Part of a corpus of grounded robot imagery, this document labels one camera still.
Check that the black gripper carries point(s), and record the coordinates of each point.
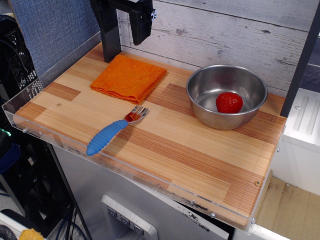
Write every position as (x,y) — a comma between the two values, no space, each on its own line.
(141,14)

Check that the red toy strawberry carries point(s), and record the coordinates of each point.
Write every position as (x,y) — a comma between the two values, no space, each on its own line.
(229,103)

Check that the orange folded cloth napkin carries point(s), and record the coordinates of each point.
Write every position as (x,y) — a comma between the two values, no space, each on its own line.
(128,79)

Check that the white block with ridges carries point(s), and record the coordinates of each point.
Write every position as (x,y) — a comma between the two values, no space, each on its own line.
(303,122)

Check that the blue handled metal fork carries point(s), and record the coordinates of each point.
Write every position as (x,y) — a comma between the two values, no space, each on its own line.
(104,136)

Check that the stainless steel cabinet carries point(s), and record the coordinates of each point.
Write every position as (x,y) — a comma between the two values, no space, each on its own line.
(90,183)

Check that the stainless steel bowl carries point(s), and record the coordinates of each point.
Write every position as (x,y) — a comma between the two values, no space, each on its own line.
(205,84)

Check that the clear acrylic table guard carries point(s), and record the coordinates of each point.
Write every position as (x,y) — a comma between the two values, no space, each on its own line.
(170,151)

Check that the dark right vertical post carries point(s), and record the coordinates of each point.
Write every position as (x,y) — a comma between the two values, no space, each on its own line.
(302,63)

